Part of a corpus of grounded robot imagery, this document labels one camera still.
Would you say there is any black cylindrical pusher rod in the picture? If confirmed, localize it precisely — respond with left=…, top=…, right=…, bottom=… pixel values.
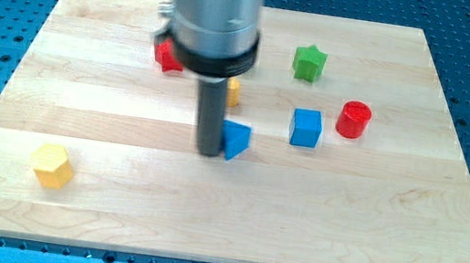
left=196, top=76, right=228, bottom=157

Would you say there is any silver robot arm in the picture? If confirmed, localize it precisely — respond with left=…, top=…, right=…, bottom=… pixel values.
left=160, top=0, right=265, bottom=157

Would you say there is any red star block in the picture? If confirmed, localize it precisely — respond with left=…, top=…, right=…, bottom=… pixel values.
left=153, top=38, right=183, bottom=73

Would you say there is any green star block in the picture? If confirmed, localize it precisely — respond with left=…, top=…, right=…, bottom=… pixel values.
left=292, top=45, right=328, bottom=82

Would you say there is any yellow hexagon block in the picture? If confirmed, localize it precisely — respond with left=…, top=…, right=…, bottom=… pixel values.
left=30, top=143, right=74, bottom=189

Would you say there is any small yellow block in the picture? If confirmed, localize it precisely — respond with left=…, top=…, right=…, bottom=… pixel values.
left=226, top=77, right=241, bottom=108

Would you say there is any blue triangle block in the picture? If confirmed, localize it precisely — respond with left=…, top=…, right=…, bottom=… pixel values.
left=221, top=120, right=252, bottom=160

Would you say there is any blue cube block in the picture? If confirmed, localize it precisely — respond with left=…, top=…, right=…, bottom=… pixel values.
left=288, top=108, right=322, bottom=148

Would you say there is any light wooden board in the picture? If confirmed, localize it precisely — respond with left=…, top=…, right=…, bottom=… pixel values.
left=0, top=0, right=470, bottom=263

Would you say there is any red cylinder block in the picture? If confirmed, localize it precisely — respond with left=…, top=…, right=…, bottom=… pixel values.
left=335, top=100, right=372, bottom=139

